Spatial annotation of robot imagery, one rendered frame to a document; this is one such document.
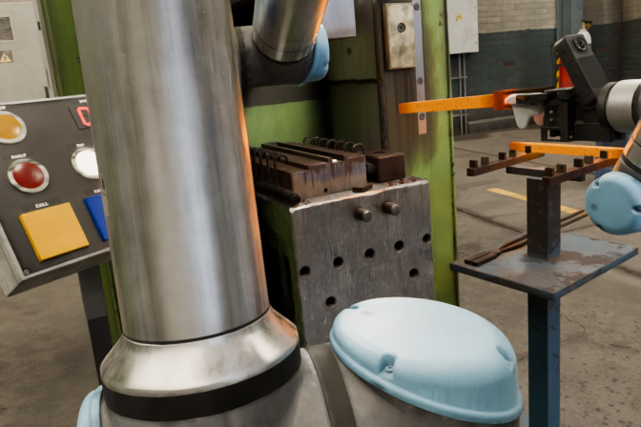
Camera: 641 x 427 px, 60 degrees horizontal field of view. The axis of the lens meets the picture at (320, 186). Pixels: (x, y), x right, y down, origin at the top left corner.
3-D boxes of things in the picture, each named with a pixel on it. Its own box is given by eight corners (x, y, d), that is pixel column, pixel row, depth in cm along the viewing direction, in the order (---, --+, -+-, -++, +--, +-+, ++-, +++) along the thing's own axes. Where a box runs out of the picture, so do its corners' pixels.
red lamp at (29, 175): (49, 188, 84) (43, 160, 83) (13, 193, 82) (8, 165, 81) (48, 185, 87) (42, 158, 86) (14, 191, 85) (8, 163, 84)
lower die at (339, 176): (367, 186, 137) (364, 152, 135) (293, 201, 128) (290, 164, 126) (294, 166, 173) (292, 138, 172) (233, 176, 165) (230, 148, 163)
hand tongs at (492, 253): (581, 212, 181) (581, 208, 181) (594, 213, 178) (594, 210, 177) (464, 263, 146) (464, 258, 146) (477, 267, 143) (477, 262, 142)
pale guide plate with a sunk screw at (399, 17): (417, 67, 153) (413, 2, 149) (389, 70, 149) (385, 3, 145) (412, 67, 155) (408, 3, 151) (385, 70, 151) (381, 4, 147)
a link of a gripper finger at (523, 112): (495, 130, 99) (539, 130, 91) (493, 95, 98) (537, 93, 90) (507, 127, 101) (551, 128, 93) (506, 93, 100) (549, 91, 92)
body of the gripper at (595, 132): (536, 141, 91) (603, 144, 81) (533, 88, 90) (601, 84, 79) (568, 134, 95) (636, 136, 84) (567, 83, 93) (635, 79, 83)
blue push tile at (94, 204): (145, 226, 93) (125, 187, 94) (105, 239, 87) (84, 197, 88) (140, 230, 94) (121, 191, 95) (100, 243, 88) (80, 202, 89)
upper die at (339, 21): (356, 36, 129) (353, -7, 127) (277, 42, 120) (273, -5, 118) (282, 49, 166) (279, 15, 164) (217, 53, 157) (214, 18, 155)
